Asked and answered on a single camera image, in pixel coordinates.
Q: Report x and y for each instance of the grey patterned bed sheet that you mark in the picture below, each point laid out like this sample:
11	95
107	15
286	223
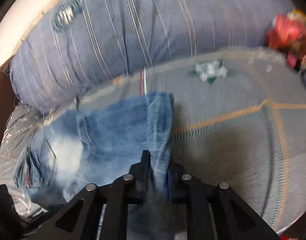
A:
239	116

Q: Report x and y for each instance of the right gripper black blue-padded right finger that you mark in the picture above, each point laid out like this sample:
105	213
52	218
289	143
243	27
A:
214	212

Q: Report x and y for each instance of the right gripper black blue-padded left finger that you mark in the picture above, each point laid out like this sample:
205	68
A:
99	212

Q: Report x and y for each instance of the blue plaid pillow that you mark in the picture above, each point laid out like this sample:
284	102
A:
78	44

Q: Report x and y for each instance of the blue denim jeans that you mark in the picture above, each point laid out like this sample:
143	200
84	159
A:
98	146

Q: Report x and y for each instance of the red orange clothing pile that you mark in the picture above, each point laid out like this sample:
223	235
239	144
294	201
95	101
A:
287	34

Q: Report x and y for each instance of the dark brown wooden headboard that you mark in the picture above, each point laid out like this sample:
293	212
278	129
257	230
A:
8	99

